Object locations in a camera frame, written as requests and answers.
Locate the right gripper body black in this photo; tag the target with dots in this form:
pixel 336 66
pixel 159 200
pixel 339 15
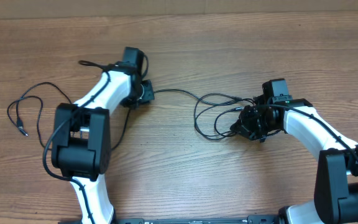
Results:
pixel 256 124

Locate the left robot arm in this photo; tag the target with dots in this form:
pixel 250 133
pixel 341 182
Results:
pixel 81 139

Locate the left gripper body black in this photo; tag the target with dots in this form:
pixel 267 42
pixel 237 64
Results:
pixel 142 96

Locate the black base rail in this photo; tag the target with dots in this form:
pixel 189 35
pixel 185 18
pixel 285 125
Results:
pixel 251 219

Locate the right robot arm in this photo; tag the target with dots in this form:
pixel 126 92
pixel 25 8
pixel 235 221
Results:
pixel 335 197

